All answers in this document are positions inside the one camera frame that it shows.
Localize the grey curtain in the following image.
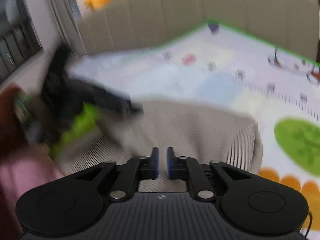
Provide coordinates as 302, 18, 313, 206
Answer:
45, 0, 88, 55

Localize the beige padded headboard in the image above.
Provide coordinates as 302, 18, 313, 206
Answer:
76, 0, 320, 61

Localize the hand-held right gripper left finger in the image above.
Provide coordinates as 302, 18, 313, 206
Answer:
75, 147, 160, 202

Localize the pink cloth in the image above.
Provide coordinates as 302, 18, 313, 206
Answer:
0, 144, 66, 240

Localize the printed cartoon play mat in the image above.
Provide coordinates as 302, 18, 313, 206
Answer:
67, 21, 320, 238

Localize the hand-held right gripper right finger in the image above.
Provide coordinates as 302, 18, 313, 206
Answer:
166, 147, 253, 202

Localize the beige striped sweater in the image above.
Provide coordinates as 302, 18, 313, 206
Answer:
57, 99, 264, 193

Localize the white bedsheet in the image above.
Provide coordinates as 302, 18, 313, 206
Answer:
67, 46, 165, 90

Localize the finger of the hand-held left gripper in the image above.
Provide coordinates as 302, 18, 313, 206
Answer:
92, 84, 145, 117

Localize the black cable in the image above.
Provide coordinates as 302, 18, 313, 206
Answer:
303, 210, 314, 237

